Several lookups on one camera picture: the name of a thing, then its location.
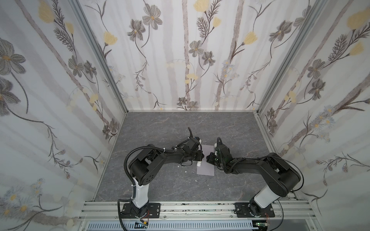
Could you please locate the grey paper envelope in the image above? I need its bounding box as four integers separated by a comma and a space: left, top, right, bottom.
197, 145, 214, 176

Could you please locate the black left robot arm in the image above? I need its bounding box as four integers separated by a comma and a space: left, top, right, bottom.
124, 137, 204, 209

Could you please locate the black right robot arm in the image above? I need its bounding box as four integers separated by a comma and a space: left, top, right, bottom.
206, 141, 303, 209

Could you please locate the black corrugated cable conduit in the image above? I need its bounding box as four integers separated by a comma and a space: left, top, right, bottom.
117, 145, 177, 231

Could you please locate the white slotted cable duct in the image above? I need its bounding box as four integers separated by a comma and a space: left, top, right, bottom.
85, 220, 258, 231

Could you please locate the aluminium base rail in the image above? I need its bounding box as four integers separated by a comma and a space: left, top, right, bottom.
78, 200, 318, 221

